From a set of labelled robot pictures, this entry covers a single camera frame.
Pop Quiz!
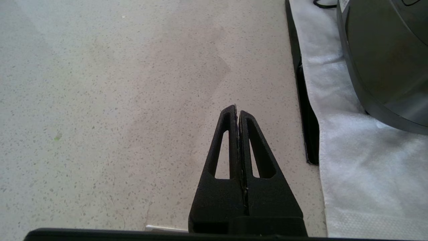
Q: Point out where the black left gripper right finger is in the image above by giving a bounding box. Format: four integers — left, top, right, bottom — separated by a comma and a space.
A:
234, 110, 307, 236

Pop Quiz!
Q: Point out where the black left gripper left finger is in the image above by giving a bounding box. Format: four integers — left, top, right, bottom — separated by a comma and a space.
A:
188, 105, 247, 234

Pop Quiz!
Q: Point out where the dark grey rice cooker lid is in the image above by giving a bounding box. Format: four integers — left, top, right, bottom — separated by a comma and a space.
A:
393, 0, 428, 35

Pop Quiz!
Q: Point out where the dark grey rice cooker body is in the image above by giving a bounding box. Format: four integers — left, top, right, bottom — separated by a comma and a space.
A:
336, 0, 428, 136

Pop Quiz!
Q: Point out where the white cloth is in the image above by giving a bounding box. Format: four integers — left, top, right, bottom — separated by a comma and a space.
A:
289, 0, 428, 240

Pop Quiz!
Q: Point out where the black power cord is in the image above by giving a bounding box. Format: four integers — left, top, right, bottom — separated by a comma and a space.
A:
313, 0, 337, 9

